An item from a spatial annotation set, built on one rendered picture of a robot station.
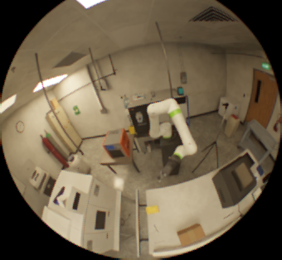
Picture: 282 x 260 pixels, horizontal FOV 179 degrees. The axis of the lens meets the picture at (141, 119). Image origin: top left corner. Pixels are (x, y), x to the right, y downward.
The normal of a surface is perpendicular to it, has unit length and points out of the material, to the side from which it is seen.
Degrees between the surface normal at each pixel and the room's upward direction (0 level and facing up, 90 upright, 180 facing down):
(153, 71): 90
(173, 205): 0
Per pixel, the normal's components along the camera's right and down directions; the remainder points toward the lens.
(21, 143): 0.97, -0.21
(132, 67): 0.03, 0.52
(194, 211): -0.23, -0.83
